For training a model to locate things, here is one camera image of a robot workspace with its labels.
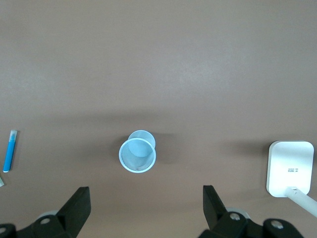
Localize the white desk lamp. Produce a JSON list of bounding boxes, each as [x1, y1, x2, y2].
[[265, 140, 317, 217]]

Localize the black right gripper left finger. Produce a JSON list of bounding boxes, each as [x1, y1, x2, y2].
[[16, 186, 92, 238]]

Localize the blue marker pen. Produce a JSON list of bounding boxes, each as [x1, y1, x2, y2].
[[2, 129, 19, 173]]

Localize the light blue mesh cup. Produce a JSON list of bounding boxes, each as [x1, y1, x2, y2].
[[118, 129, 158, 174]]

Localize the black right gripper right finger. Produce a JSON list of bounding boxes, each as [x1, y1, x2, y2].
[[198, 185, 267, 238]]

